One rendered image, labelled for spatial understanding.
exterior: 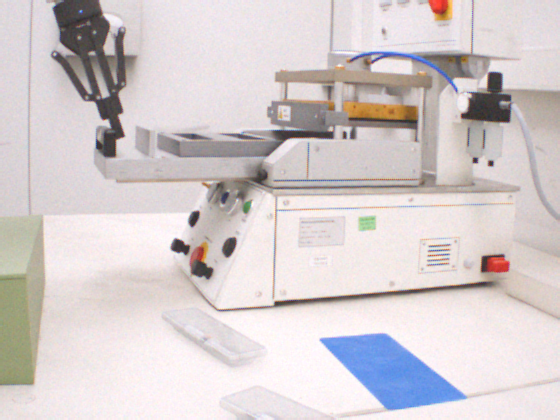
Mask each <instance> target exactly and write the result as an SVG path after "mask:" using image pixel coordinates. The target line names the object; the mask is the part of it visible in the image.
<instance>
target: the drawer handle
mask: <svg viewBox="0 0 560 420"><path fill-rule="evenodd" d="M116 145H117V138H116V132H115V131H114V130H112V129H111V128H109V127H107V126H106V125H105V126H98V127H97V128H96V150H99V149H103V157H116Z"/></svg>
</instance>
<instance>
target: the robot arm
mask: <svg viewBox="0 0 560 420"><path fill-rule="evenodd" d="M45 2H46V3H53V2H54V4H55V5H56V6H54V7H52V10H53V12H54V16H55V18H56V22H57V25H58V29H59V31H60V38H59V42H60V43H59V44H58V46H57V47H56V50H55V51H53V52H52V53H51V54H50V56H51V58H53V59H54V60H55V61H56V62H57V63H59V64H61V65H60V66H61V67H62V68H63V69H64V72H65V73H66V74H67V77H68V78H69V79H70V80H71V83H72V85H74V88H75V89H76V91H78V94H79V96H80V97H82V100H83V101H85V102H92V101H93V102H95V104H96V106H97V110H98V113H99V115H100V117H101V119H102V120H103V121H104V120H107V119H108V122H109V124H110V126H111V129H112V130H114V131H115V132H116V138H117V140H119V139H121V138H124V137H126V135H125V133H124V130H123V128H122V126H121V120H120V119H119V116H118V115H120V114H123V112H124V109H123V107H122V104H121V102H120V97H119V92H120V91H121V90H122V89H123V88H125V87H126V70H125V62H124V61H125V55H124V48H123V45H124V37H125V34H126V28H125V27H124V26H121V27H116V26H113V25H111V24H110V22H109V21H108V19H106V18H105V17H104V13H103V10H102V9H101V4H100V2H99V0H46V1H45ZM109 32H110V33H111V37H112V38H113V40H114V46H115V51H114V54H115V60H116V75H117V81H118V83H117V84H115V82H114V80H113V75H112V73H111V70H110V69H109V63H108V62H107V59H106V55H105V51H104V49H103V47H104V44H105V42H106V39H107V36H108V33H109ZM64 47H66V48H67V49H68V50H70V51H72V52H73V53H74V54H75V55H78V56H79V57H80V60H81V61H82V62H81V63H82V66H83V68H84V72H85V74H86V77H87V81H88V84H89V86H90V88H91V89H90V91H91V93H90V94H89V93H88V92H87V90H86V89H85V87H84V86H83V84H82V83H81V81H80V79H79V78H78V75H77V74H76V73H75V72H74V70H73V68H72V67H71V65H70V63H69V62H68V61H67V59H66V58H65V57H66V53H65V49H64ZM90 52H95V56H96V58H97V60H98V64H99V67H100V68H101V71H102V72H101V73H102V75H103V78H104V80H105V85H106V87H107V89H108V94H109V95H108V96H107V97H103V98H102V96H101V91H100V89H99V86H98V82H97V79H96V77H95V72H94V70H93V68H92V63H91V61H90V58H89V53H90Z"/></svg>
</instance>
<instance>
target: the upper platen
mask: <svg viewBox="0 0 560 420"><path fill-rule="evenodd" d="M358 94H359V84H345V98H344V112H348V113H349V118H348V126H343V127H358V128H406V129H410V130H415V127H416V106H411V105H405V104H385V103H366V102H358ZM282 101H293V102H308V103H324V104H329V111H334V100H309V99H282Z"/></svg>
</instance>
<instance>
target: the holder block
mask: <svg viewBox="0 0 560 420"><path fill-rule="evenodd" d="M283 143H284V141H280V140H276V139H272V138H267V137H263V136H258V135H253V134H250V133H245V132H241V133H233V132H212V133H166V132H158V133H157V146H158V147H159V148H161V149H163V150H165V151H167V152H169V153H171V154H173V155H175V156H177V157H269V156H270V155H271V154H272V152H274V151H275V150H276V149H277V148H278V147H279V146H280V145H281V144H283Z"/></svg>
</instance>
